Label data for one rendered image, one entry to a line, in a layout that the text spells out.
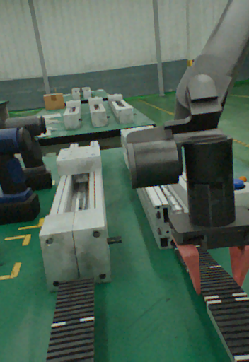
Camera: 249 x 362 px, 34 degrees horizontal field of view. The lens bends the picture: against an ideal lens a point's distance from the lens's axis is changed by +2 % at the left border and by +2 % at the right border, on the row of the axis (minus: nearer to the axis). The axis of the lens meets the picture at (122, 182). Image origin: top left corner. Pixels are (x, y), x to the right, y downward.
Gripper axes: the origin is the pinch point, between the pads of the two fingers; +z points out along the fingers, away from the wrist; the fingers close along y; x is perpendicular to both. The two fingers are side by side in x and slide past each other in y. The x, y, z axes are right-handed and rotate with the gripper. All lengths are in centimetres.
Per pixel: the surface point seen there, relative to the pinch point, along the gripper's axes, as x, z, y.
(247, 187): -29.6, -2.8, -15.4
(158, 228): -21.9, 0.4, 4.1
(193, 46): -1007, -60, -248
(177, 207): -24.2, -2.4, -0.3
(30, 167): -74, -3, 35
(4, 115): -751, 31, 183
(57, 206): -26.7, -5.0, 22.6
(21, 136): -46, -17, 30
